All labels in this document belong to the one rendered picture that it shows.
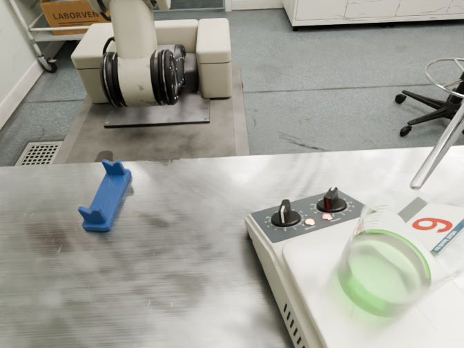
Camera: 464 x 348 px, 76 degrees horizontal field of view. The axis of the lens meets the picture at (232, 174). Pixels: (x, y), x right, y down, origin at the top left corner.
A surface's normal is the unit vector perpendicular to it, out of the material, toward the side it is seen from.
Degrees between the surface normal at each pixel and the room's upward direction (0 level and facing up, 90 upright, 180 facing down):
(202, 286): 0
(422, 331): 0
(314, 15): 90
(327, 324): 0
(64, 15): 91
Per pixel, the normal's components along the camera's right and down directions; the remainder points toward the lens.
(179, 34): 0.04, 0.74
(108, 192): -0.03, -0.66
